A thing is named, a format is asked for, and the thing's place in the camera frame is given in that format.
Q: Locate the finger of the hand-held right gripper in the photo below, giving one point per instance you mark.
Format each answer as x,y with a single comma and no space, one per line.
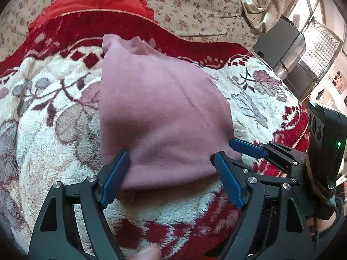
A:
244,146
273,178

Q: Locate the dark metal cabinet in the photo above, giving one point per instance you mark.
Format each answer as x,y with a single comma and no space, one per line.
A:
279,43
303,81

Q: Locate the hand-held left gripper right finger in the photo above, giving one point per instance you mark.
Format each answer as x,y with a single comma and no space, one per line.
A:
229,180

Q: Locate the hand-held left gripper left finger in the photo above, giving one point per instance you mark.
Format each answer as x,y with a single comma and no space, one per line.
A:
116,177

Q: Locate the beige curtain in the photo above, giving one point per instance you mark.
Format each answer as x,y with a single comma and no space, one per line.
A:
268,2

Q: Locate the pink knit garment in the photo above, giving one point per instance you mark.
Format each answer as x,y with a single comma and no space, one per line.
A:
162,108

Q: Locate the red and white plush blanket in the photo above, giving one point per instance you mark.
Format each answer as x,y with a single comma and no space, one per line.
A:
54,119

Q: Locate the window with metal grille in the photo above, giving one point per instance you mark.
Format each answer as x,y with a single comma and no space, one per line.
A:
320,27

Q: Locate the wall poster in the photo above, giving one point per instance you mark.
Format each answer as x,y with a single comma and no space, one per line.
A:
338,78

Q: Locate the floral bed sheet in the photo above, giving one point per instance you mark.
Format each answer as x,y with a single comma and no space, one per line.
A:
189,2

